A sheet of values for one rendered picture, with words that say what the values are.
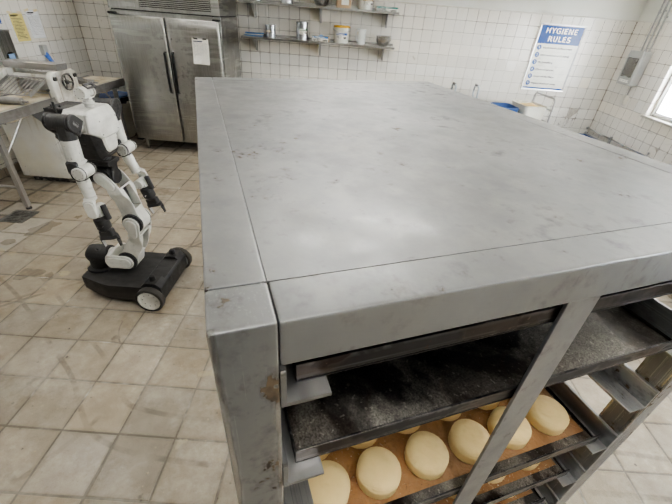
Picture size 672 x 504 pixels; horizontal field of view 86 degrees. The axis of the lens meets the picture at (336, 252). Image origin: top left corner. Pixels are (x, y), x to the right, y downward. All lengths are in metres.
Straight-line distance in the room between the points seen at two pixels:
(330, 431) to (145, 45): 5.80
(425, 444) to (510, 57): 6.39
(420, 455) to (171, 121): 5.80
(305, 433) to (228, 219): 0.17
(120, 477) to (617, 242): 2.22
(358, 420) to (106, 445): 2.16
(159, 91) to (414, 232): 5.81
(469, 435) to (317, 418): 0.26
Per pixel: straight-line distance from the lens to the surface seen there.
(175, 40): 5.77
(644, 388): 0.56
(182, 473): 2.21
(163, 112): 6.04
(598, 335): 0.47
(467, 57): 6.47
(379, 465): 0.47
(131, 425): 2.43
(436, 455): 0.49
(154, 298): 2.93
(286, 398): 0.20
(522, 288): 0.23
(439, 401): 0.33
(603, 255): 0.27
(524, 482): 0.66
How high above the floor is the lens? 1.93
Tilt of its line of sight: 34 degrees down
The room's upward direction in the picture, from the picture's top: 5 degrees clockwise
